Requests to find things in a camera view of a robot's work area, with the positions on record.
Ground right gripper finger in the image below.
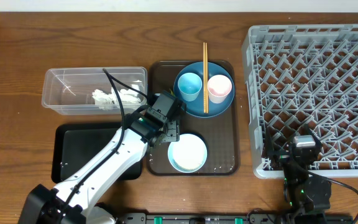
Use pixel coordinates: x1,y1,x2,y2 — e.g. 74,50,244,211
303,124,321,145
264,128,275,156

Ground white tissue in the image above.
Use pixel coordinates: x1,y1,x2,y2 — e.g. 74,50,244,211
92,89,116,110
116,83,143,106

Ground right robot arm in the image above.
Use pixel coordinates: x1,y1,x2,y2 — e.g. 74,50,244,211
265,125,331,223

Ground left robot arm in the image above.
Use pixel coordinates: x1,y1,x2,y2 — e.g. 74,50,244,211
19,103,186,223

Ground grey dishwasher rack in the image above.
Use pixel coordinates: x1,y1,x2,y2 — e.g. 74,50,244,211
242,24,358,179

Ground light blue white bowl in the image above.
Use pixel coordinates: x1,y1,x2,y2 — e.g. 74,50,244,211
167,134,208,173

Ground dark blue plate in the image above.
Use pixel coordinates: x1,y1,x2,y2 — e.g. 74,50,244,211
173,62,235,118

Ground brown serving tray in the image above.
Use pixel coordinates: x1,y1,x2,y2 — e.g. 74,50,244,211
146,60,239,176

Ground light blue cup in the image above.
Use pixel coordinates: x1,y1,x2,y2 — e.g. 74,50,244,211
177,73,203,101

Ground pink white cup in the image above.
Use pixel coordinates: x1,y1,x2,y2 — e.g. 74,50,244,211
208,75,232,104

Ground black tray bin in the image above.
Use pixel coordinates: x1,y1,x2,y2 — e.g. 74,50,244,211
51,121,143,184

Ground clear plastic bin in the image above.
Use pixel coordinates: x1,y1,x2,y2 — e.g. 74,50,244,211
42,67,147,115

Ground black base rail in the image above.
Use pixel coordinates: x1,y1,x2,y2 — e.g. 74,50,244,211
116,212,353,224

